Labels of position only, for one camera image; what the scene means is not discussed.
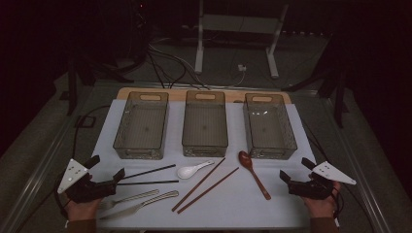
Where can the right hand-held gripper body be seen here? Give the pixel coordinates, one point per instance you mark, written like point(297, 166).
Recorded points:
point(311, 189)

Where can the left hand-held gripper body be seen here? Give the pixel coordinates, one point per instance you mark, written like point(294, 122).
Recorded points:
point(94, 191)

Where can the silver metal fork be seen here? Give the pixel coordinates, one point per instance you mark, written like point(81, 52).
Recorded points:
point(136, 197)

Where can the brown wooden spoon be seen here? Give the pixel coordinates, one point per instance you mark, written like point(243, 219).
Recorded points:
point(245, 159)

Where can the clear grey plastic bin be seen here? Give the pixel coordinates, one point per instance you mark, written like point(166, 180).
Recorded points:
point(142, 129)
point(204, 126)
point(267, 129)

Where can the white ceramic spoon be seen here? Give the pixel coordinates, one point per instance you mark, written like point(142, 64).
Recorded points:
point(188, 172)

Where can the person's right hand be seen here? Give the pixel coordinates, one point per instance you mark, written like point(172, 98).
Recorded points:
point(322, 207)

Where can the person's left hand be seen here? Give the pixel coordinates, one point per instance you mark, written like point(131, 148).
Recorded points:
point(82, 211)

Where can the white table mat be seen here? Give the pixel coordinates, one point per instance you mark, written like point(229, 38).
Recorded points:
point(226, 213)

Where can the black floor stand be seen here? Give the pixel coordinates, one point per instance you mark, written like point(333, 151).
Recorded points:
point(72, 90)
point(339, 97)

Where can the light wooden board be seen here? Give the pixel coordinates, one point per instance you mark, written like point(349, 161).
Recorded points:
point(176, 94)

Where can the dark equipment tower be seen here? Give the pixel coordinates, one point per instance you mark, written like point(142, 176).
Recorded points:
point(140, 29)

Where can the white metal stand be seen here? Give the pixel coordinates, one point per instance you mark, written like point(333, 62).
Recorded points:
point(199, 48)

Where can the black square frame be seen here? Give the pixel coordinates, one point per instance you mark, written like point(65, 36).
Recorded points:
point(77, 122)

